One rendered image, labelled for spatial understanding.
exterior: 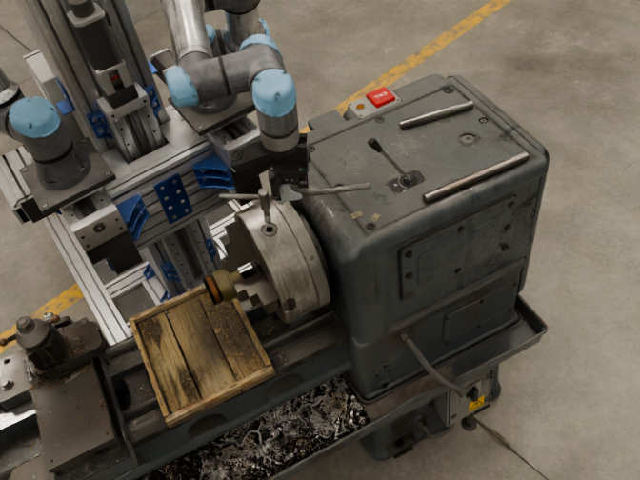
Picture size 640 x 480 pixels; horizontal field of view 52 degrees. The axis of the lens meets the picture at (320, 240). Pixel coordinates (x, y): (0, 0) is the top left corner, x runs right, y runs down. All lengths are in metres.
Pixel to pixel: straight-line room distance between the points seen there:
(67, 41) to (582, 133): 2.62
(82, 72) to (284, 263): 0.88
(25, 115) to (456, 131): 1.13
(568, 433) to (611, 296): 0.67
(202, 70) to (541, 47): 3.25
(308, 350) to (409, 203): 0.51
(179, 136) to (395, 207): 0.87
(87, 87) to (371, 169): 0.91
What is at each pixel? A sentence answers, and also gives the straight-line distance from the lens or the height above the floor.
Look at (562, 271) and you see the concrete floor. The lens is 3.07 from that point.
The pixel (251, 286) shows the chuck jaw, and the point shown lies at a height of 1.10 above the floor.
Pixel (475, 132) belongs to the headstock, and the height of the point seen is 1.25.
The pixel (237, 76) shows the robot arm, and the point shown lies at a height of 1.69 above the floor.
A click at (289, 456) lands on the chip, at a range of 1.99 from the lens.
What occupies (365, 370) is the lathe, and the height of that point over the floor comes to 0.71.
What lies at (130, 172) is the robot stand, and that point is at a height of 1.07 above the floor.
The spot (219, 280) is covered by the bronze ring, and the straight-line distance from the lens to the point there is 1.65.
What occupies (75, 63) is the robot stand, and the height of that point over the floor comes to 1.38.
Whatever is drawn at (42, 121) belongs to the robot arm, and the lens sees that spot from 1.89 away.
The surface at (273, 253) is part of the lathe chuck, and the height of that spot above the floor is 1.21.
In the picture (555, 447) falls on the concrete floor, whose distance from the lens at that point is 2.64.
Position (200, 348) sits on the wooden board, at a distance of 1.84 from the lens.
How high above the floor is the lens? 2.39
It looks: 49 degrees down
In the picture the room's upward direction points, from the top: 10 degrees counter-clockwise
